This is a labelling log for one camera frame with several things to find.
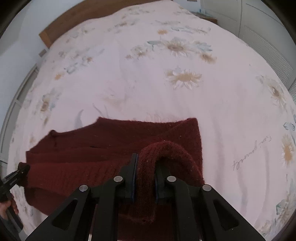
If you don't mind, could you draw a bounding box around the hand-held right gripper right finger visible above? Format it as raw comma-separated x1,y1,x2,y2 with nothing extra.
154,162,265,241

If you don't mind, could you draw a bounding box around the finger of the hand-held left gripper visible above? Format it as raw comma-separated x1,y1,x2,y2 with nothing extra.
1,164,30,189

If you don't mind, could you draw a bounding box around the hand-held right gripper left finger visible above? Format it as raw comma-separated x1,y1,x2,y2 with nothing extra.
25,153,139,241

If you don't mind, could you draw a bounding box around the dark red knitted sweater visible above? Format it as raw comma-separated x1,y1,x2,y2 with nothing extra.
18,117,206,226

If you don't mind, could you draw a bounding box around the person's left hand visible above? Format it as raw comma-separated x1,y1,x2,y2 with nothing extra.
0,200,19,220

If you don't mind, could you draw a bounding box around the white panelled window ledge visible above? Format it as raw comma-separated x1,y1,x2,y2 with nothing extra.
0,64,39,164

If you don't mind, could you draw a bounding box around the floral pink bedsheet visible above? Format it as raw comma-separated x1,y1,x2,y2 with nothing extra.
8,0,296,238

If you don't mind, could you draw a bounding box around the wooden bed headboard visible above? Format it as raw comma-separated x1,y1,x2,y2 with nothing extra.
38,0,162,49

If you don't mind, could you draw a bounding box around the wooden nightstand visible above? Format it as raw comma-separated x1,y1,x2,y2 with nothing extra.
196,13,218,24

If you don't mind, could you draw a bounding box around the white louvred wardrobe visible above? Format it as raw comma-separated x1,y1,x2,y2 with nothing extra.
199,0,296,93

